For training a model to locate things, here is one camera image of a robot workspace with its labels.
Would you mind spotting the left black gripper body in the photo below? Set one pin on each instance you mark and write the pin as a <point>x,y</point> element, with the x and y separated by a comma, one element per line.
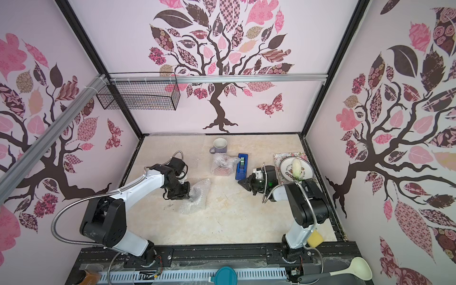
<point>178,190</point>

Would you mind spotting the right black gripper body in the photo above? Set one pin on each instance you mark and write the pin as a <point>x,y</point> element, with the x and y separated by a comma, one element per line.
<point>250,181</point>

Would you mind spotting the blue tape dispenser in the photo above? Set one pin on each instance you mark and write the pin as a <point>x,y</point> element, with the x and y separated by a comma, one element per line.
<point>241,169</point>

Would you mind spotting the clear bubble wrap sheet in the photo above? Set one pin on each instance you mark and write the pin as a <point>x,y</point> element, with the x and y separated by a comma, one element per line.
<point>188,207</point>
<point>222,159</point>

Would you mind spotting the red mug black handle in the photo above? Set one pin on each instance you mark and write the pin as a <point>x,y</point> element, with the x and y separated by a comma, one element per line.
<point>223,170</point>

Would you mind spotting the white mug red inside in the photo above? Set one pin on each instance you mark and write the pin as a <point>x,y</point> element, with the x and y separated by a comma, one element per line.
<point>197,193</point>

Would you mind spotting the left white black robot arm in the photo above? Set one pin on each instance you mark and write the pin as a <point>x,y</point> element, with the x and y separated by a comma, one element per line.
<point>105,218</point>

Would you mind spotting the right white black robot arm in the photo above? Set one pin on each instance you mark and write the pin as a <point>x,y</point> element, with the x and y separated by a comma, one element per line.
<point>314,192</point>

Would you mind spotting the right flexible metal conduit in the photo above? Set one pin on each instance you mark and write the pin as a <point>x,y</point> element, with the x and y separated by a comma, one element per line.
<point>294,243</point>

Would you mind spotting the flexible metal conduit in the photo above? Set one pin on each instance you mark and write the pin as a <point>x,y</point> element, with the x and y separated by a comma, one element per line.
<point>294,243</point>
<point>179,154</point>

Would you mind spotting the floral square placemat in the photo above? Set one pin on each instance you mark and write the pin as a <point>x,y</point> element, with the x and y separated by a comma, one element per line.
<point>279,157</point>

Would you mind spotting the white artificial rose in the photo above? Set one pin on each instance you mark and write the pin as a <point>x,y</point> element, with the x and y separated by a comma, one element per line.
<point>298,171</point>

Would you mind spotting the round white plate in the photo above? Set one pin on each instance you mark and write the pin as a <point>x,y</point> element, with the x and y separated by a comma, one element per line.
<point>286,165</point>

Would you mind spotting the lavender mug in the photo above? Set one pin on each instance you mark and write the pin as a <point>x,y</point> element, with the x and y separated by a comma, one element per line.
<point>220,145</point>

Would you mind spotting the yellow green sponge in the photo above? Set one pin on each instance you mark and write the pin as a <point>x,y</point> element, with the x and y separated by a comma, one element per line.
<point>315,239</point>

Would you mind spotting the teal round lid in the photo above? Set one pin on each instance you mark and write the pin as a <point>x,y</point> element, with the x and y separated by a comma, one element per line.
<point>224,276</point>

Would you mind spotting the cream plastic ladle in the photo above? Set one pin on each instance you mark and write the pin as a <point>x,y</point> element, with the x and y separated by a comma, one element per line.
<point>358,268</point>

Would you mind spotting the left flexible metal conduit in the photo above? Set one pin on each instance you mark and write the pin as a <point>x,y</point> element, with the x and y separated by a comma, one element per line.
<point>179,154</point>

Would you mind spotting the brown jar black lid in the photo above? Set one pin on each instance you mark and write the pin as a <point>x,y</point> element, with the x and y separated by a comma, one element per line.
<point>85,277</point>

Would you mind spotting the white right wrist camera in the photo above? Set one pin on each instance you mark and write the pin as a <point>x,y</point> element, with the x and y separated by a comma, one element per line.
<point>258,173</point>

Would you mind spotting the white slotted cable duct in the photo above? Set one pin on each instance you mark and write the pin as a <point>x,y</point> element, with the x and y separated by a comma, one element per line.
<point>191,276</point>

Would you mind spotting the black wire basket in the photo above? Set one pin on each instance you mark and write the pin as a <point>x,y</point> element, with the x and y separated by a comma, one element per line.
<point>140,91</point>

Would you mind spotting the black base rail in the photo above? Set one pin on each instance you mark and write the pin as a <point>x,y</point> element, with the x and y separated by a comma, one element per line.
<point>331,256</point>

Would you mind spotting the rear aluminium frame bar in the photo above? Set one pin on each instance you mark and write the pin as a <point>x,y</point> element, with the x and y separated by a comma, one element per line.
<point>222,79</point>

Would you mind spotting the aluminium frame bar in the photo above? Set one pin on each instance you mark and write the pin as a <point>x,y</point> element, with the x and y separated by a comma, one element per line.
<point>222,79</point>
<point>11,180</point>

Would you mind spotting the left aluminium frame bar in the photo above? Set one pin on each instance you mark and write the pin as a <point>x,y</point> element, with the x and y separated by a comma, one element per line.
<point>11,180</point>

